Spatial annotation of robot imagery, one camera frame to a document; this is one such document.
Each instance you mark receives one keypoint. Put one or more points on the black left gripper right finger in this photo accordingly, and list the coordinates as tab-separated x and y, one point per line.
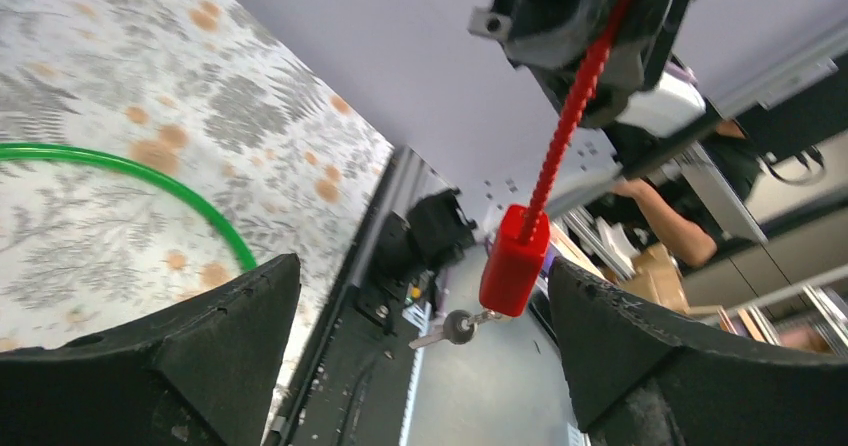
640	374

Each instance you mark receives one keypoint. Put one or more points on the red cable lock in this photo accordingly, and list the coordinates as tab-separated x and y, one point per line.
522	240

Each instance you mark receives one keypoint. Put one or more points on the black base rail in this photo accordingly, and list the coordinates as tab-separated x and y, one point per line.
356	380

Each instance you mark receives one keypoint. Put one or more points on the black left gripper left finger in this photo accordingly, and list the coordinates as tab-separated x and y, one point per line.
200	372

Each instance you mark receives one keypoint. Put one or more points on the person forearm in background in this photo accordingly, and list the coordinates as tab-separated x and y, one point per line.
685	239

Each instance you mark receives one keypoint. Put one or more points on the green cable lock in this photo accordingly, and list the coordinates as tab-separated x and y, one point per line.
64	153

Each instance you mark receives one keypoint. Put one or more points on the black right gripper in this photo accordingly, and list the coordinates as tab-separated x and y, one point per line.
641	85

